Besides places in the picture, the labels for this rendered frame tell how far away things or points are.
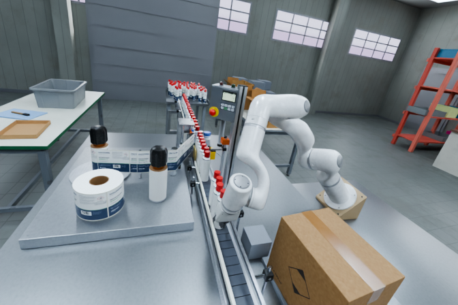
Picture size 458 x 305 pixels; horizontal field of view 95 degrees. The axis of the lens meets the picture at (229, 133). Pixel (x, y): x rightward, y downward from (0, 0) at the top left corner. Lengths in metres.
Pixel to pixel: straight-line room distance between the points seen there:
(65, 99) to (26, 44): 4.15
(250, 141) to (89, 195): 0.71
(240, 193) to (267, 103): 0.37
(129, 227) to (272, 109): 0.81
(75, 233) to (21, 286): 0.20
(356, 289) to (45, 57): 6.87
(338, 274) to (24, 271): 1.05
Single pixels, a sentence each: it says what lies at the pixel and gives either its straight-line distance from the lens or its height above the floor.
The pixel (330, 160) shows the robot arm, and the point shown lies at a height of 1.23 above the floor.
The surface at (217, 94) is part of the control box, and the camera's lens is 1.20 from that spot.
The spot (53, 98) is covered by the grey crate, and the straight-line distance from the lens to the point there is 3.00.
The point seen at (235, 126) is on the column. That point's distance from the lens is 1.21.
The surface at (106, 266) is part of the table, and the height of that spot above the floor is 0.83.
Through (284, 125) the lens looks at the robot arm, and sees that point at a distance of 1.05.
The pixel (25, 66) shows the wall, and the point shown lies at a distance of 7.10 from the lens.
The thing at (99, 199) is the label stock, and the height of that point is 0.99.
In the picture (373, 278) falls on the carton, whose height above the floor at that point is 1.12.
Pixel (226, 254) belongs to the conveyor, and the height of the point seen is 0.88.
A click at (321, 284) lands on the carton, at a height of 1.07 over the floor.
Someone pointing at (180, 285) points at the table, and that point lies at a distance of 0.98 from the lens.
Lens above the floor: 1.66
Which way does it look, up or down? 21 degrees down
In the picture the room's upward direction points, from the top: 9 degrees clockwise
